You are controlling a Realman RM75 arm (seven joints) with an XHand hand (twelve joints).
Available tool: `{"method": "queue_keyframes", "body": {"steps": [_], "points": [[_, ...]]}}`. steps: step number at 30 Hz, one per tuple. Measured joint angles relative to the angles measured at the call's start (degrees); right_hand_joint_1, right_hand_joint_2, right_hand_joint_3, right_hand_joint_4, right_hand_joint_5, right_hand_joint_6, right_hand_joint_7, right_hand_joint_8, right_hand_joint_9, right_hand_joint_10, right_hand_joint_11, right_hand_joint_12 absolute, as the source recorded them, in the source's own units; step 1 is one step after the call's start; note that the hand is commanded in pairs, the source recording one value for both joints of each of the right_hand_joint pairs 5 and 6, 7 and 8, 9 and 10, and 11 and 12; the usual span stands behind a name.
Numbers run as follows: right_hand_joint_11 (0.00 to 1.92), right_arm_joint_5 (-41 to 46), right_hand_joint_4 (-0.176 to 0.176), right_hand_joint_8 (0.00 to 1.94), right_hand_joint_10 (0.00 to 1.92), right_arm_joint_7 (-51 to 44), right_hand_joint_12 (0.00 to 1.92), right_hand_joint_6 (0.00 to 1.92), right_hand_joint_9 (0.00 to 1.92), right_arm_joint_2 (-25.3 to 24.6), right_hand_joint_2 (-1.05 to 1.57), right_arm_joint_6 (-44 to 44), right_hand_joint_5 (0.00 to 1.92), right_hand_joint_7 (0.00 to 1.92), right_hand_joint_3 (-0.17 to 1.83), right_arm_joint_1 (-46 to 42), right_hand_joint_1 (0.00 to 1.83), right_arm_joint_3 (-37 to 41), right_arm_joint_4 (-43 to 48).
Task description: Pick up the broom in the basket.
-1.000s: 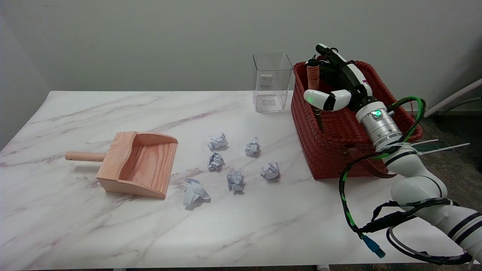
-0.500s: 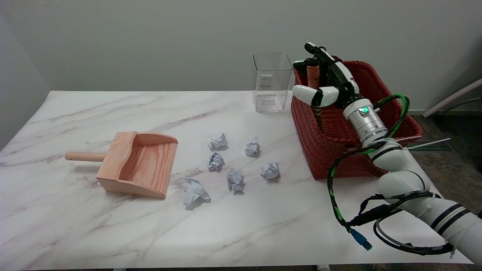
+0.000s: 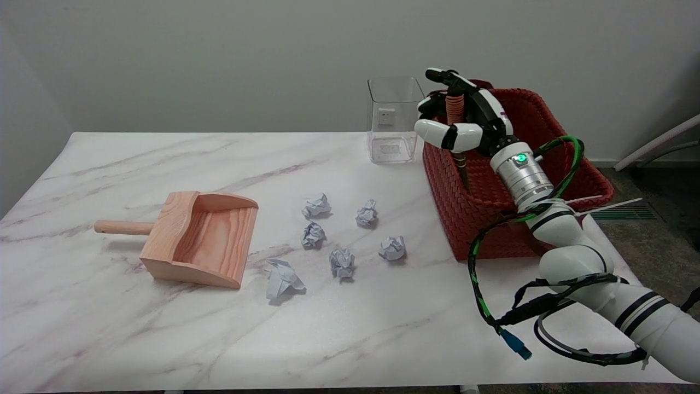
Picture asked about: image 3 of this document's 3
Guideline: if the floor vent grille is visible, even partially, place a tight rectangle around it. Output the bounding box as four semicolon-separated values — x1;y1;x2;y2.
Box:
591;204;657;222

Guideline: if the white curved bar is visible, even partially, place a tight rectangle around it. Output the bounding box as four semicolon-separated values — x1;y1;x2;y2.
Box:
614;114;700;172

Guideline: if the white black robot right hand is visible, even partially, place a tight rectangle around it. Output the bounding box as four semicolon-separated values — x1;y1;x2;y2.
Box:
414;68;517;159

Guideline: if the white cable tie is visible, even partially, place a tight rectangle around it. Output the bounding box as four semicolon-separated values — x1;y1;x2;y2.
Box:
566;198;644;216

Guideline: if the wooden dustpan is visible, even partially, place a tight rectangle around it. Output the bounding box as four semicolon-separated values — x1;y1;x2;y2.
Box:
94;191;259;289

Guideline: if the black green cable bundle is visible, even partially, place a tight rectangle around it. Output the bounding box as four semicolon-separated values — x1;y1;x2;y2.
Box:
466;135;700;366

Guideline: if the brown straw hand broom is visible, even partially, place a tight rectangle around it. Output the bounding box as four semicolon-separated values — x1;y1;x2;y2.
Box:
445;93;471;192

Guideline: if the clear square plastic container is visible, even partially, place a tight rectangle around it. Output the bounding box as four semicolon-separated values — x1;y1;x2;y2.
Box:
366;77;427;165

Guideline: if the crumpled white paper ball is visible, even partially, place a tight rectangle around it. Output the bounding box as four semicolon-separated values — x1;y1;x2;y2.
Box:
266;259;306;300
329;248;356;280
355;199;379;228
302;193;332;219
300;221;327;250
378;236;407;261

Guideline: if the red woven basket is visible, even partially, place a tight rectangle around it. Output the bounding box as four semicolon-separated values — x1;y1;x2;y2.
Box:
422;80;615;261

